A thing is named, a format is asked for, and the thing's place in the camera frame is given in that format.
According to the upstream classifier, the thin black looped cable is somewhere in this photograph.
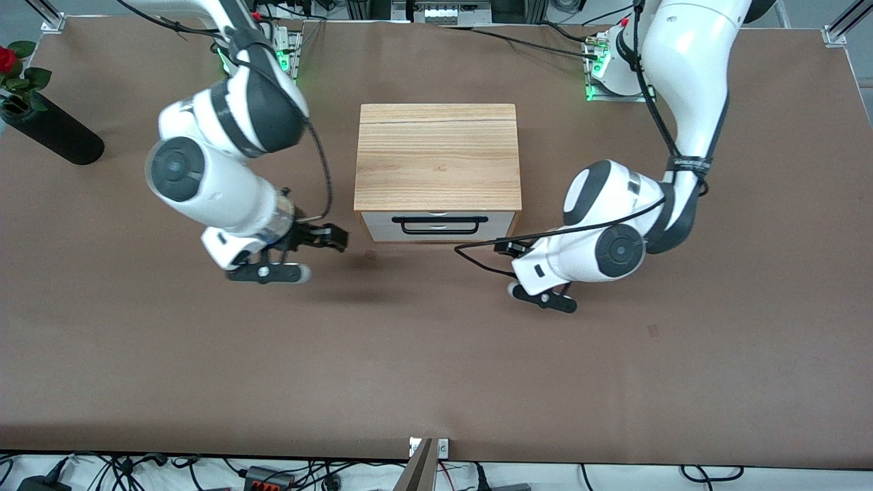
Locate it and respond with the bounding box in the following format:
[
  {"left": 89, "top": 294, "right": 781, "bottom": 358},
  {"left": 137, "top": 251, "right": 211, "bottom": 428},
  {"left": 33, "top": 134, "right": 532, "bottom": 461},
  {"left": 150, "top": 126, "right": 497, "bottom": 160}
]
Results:
[{"left": 454, "top": 241, "right": 518, "bottom": 278}]

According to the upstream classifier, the white terminal strip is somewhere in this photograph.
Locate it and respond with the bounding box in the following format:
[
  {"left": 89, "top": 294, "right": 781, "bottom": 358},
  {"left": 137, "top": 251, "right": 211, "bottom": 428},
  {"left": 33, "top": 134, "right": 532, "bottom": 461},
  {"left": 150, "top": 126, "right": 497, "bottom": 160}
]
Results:
[{"left": 391, "top": 0, "right": 493, "bottom": 27}]

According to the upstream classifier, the black power adapter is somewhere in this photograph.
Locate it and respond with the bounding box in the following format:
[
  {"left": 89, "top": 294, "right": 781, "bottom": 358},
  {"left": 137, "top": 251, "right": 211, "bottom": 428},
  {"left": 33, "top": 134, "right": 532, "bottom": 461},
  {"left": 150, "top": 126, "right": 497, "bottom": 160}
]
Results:
[{"left": 16, "top": 473, "right": 73, "bottom": 491}]

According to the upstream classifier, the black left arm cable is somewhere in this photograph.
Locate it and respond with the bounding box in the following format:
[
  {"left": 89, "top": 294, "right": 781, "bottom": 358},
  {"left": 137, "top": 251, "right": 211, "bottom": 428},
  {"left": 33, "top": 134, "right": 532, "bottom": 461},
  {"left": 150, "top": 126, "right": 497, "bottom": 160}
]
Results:
[{"left": 501, "top": 0, "right": 711, "bottom": 246}]

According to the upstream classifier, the black ribbed cylindrical vase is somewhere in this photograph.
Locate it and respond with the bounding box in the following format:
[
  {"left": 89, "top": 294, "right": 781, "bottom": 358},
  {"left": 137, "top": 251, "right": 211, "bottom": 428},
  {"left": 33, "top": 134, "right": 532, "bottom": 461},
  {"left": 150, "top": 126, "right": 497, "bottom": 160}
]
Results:
[{"left": 0, "top": 94, "right": 106, "bottom": 166}]

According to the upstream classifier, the red artificial rose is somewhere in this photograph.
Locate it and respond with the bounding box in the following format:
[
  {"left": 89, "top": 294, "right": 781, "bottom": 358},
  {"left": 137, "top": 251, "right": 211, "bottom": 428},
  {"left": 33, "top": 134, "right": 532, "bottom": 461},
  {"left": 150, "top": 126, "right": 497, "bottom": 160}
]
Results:
[{"left": 0, "top": 40, "right": 53, "bottom": 114}]

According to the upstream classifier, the white drawer front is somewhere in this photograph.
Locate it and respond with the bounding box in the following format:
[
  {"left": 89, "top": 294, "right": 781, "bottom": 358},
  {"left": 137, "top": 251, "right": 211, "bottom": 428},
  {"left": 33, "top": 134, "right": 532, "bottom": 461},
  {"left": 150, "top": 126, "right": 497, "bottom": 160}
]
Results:
[{"left": 361, "top": 211, "right": 516, "bottom": 243}]

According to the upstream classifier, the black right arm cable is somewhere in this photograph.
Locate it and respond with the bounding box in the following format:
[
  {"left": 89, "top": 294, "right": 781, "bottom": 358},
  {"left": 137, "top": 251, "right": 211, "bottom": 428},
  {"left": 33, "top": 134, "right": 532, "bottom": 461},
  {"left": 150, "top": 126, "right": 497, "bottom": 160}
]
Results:
[{"left": 116, "top": 0, "right": 335, "bottom": 223}]

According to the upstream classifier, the silver table edge bracket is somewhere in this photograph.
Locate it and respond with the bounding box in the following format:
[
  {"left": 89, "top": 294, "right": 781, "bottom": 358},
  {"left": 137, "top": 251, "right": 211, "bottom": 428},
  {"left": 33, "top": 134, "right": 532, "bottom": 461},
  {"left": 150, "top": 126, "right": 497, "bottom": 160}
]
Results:
[{"left": 409, "top": 436, "right": 450, "bottom": 460}]

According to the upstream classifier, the black drawer handle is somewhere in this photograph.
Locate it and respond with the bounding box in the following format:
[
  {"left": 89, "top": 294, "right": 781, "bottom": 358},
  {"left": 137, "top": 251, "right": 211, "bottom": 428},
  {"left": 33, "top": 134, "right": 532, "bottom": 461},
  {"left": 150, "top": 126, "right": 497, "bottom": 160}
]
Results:
[{"left": 391, "top": 215, "right": 490, "bottom": 237}]

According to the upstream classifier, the black box with orange connectors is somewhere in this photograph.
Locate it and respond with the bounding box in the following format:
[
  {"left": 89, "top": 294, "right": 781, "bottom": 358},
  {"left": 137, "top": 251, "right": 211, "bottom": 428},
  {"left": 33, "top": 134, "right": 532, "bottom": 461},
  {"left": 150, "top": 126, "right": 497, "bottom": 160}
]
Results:
[{"left": 241, "top": 465, "right": 296, "bottom": 491}]

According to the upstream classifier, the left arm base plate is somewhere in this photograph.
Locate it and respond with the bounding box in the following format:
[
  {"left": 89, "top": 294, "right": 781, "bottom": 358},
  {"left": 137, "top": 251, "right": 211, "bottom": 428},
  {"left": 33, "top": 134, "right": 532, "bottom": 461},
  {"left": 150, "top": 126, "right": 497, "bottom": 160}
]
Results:
[{"left": 584, "top": 26, "right": 660, "bottom": 104}]

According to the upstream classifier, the black floor cable loop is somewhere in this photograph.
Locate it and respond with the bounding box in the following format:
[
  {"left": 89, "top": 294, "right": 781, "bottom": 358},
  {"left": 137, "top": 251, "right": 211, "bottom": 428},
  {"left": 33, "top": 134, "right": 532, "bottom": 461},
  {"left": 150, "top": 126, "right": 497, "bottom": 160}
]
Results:
[{"left": 680, "top": 464, "right": 745, "bottom": 483}]

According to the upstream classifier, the light wooden drawer cabinet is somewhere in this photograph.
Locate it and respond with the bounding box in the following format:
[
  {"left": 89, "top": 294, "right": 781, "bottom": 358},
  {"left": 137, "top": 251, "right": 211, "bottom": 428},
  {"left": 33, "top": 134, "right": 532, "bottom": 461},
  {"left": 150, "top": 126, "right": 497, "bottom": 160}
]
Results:
[{"left": 353, "top": 103, "right": 524, "bottom": 245}]

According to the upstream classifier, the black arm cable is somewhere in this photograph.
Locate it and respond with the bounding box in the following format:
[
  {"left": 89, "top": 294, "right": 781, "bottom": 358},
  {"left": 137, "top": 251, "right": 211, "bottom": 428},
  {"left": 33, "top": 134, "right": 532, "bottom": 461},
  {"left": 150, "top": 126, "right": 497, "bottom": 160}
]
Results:
[
  {"left": 116, "top": 0, "right": 335, "bottom": 223},
  {"left": 501, "top": 0, "right": 711, "bottom": 246}
]

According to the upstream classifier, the black cable on table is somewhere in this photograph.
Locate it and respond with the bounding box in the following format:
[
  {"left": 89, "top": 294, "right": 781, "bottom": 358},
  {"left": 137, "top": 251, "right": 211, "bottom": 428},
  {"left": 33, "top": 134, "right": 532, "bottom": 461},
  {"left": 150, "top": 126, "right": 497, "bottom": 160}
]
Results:
[{"left": 469, "top": 26, "right": 591, "bottom": 61}]

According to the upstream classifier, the aluminium frame corner post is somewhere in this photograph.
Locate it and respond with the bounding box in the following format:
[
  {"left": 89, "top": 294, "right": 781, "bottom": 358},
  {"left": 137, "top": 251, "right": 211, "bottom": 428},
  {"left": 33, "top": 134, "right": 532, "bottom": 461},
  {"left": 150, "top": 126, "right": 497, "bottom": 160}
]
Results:
[
  {"left": 40, "top": 0, "right": 68, "bottom": 34},
  {"left": 821, "top": 0, "right": 873, "bottom": 47}
]

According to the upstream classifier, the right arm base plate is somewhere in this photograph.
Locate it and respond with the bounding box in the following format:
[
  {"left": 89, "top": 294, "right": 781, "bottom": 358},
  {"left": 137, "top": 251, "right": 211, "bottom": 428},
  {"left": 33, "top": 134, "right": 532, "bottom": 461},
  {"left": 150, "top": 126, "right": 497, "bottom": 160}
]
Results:
[{"left": 217, "top": 23, "right": 305, "bottom": 84}]

